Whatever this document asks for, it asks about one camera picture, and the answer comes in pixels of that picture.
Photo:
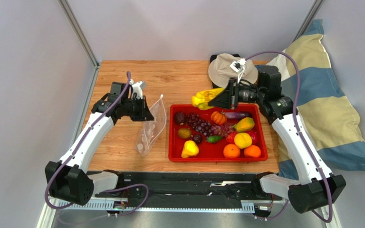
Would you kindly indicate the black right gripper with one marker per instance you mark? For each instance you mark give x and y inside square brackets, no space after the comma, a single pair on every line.
[233,93]

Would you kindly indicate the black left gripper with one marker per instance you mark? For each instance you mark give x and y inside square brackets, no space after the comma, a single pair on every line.
[145,114]

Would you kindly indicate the clear dotted zip top bag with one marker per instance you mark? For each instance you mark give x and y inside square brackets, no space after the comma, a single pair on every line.
[151,130]

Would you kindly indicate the yellow banana bunch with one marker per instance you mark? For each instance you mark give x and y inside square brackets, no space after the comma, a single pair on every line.
[201,99]

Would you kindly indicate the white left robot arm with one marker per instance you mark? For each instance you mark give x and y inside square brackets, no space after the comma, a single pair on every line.
[68,179]

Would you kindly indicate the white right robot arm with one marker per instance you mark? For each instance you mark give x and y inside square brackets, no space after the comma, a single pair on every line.
[317,186]

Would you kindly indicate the small orange pumpkin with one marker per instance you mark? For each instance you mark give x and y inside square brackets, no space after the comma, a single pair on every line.
[219,118]

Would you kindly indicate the purple eggplant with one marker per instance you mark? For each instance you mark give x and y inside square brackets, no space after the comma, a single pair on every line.
[237,115]

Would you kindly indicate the beige bucket hat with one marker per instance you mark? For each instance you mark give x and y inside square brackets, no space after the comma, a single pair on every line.
[225,71]

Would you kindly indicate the light purple grape bunch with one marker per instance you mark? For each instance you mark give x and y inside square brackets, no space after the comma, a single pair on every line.
[222,130]

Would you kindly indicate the yellow green mango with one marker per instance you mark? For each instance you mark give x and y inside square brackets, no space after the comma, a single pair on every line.
[244,125]

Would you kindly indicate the dark purple grape bunch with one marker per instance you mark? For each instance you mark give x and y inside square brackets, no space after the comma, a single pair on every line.
[200,125]

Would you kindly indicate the small green pepper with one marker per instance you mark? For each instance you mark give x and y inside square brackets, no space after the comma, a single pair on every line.
[213,139]

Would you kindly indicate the brown kiwi fruit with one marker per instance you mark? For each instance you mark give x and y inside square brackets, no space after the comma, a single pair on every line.
[184,133]

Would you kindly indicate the folded black red clothes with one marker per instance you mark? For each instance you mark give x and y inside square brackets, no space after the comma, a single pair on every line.
[215,85]

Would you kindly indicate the red plastic tray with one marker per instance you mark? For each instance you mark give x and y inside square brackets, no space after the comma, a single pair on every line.
[212,152]

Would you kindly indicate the dark purple plum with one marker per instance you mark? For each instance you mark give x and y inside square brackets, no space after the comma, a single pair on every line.
[197,138]

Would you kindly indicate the red apple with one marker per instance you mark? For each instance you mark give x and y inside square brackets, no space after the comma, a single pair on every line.
[254,135]

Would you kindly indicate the orange fruit front left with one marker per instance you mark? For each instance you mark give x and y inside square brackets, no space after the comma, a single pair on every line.
[231,151]

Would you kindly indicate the orange fruit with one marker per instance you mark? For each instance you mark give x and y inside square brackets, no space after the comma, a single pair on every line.
[252,151]
[231,151]

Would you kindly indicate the yellow pear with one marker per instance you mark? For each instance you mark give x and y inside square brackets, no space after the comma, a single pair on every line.
[190,149]

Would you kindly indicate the orange fruit front right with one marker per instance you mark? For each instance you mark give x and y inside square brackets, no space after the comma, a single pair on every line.
[252,151]

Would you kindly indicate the blue yellow striped pillow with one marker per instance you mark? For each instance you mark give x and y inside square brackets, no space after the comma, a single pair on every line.
[331,122]

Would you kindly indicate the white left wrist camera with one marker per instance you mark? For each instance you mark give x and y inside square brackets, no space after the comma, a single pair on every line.
[137,89]

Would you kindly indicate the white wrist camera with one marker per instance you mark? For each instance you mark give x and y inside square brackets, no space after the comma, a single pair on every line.
[239,66]
[137,89]

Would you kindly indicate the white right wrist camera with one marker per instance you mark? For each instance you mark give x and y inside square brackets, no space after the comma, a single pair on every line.
[239,66]

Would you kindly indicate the left aluminium frame post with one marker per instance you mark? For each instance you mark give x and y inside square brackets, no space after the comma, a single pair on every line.
[79,32]

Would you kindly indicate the aluminium frame post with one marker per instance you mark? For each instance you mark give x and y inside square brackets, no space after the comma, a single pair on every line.
[313,11]
[79,32]

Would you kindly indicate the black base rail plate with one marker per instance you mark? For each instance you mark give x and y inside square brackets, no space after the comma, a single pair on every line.
[190,191]

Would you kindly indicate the aluminium base frame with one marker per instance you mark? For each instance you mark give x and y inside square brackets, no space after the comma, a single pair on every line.
[105,212]

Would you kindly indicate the right aluminium frame post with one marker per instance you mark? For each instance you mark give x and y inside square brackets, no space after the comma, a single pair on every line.
[313,11]

